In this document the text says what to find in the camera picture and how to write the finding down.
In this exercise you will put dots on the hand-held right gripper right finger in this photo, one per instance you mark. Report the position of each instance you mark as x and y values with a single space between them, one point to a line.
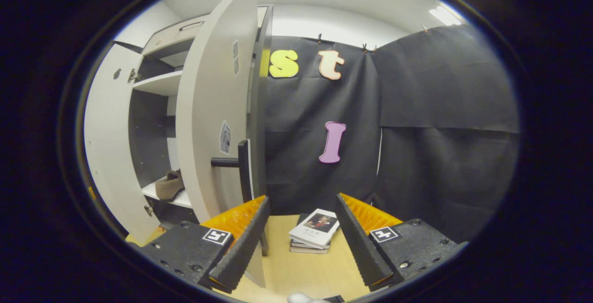
359 243

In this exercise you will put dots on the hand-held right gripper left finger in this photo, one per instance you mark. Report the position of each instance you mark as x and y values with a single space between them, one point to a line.
245 243

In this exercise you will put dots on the brown shoe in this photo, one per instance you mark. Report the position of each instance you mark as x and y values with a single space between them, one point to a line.
169 186

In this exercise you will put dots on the grey cabinet door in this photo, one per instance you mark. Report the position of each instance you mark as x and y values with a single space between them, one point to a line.
106 145
208 108

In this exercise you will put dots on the grey shoe cabinet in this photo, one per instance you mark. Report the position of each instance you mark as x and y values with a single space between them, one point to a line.
157 83

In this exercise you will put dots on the white portrait cover book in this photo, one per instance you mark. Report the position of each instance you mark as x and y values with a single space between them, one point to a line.
315 229

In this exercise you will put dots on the person's white footwear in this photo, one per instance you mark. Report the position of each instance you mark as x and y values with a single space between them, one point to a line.
301 298

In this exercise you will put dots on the black backdrop cloth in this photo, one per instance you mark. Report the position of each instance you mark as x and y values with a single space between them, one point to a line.
440 154

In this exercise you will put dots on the ceiling light panel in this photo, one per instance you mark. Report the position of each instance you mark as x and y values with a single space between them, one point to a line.
444 15

